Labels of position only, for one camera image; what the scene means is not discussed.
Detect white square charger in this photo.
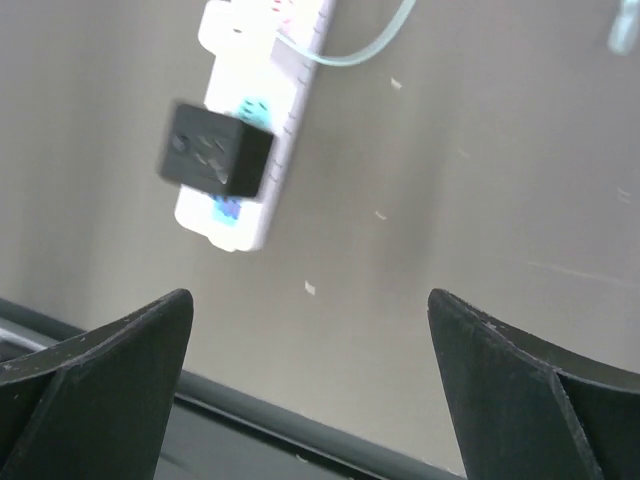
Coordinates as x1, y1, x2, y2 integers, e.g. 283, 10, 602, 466
197, 1, 279, 61

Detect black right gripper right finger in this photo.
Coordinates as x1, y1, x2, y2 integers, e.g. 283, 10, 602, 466
427, 289, 639, 479

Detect teal charging cable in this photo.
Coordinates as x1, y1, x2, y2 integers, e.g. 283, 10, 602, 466
274, 0, 640, 69

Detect black cube power adapter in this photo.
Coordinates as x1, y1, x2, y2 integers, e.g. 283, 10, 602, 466
158, 102, 275, 199

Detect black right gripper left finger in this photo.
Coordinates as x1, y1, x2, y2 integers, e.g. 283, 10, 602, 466
1, 289, 194, 479

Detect white power strip coloured sockets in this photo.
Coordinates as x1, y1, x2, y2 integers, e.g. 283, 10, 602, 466
174, 1, 334, 252

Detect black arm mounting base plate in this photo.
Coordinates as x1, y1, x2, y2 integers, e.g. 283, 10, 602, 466
0, 297, 469, 480

